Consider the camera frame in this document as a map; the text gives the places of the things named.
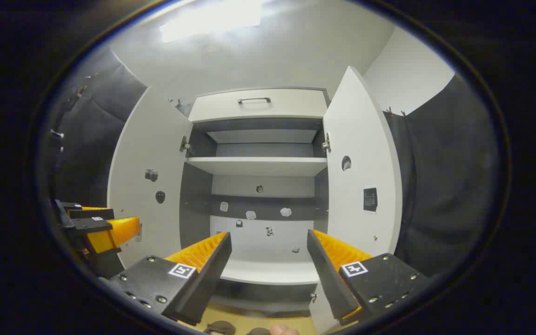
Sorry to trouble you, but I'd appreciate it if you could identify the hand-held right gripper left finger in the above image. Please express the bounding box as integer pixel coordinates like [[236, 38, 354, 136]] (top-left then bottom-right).
[[98, 231, 232, 326]]

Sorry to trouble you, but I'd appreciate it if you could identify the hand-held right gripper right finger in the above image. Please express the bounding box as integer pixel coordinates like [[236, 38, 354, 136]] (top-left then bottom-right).
[[307, 229, 432, 326]]

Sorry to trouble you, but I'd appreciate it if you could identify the white shoe cabinet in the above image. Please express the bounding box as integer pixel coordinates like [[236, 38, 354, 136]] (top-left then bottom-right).
[[178, 87, 331, 313]]

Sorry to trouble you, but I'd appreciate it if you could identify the white cabinet drawer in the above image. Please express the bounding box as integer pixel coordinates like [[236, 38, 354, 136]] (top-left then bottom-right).
[[188, 88, 328, 123]]

